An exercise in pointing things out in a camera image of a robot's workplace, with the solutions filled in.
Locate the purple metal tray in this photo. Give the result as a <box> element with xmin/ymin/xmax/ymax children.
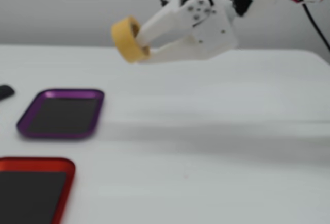
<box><xmin>16</xmin><ymin>88</ymin><xmax>105</xmax><ymax>140</ymax></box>

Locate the red metal tray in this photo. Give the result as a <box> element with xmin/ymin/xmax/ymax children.
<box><xmin>0</xmin><ymin>156</ymin><xmax>76</xmax><ymax>224</ymax></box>

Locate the black rounded object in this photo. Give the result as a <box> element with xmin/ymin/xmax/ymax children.
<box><xmin>0</xmin><ymin>84</ymin><xmax>15</xmax><ymax>100</ymax></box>

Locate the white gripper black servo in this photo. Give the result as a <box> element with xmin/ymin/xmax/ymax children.
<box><xmin>138</xmin><ymin>0</ymin><xmax>238</xmax><ymax>64</ymax></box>

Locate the yellow masking tape roll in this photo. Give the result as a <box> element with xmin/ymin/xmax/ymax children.
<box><xmin>111</xmin><ymin>15</ymin><xmax>151</xmax><ymax>64</ymax></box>

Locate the thick black cable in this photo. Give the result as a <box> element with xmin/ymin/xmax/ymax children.
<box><xmin>295</xmin><ymin>0</ymin><xmax>330</xmax><ymax>52</ymax></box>

